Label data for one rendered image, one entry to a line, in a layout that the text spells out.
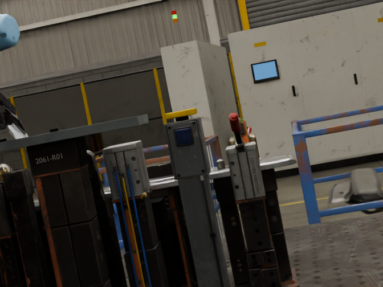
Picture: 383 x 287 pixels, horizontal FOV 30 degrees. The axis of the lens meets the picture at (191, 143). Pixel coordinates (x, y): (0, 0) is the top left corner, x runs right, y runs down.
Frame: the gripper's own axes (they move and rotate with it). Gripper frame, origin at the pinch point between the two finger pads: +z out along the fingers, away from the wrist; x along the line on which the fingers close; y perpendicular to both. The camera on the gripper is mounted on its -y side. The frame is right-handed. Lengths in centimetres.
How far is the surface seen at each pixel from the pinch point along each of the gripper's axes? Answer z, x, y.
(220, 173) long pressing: 11, 53, 10
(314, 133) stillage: 31, 89, -160
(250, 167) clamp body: 9, 60, 21
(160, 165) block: 10.2, 36.5, -12.5
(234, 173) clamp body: 10, 57, 21
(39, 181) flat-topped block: 1.3, 19.5, 37.2
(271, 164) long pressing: 11, 65, 10
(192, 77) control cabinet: 17, -6, -775
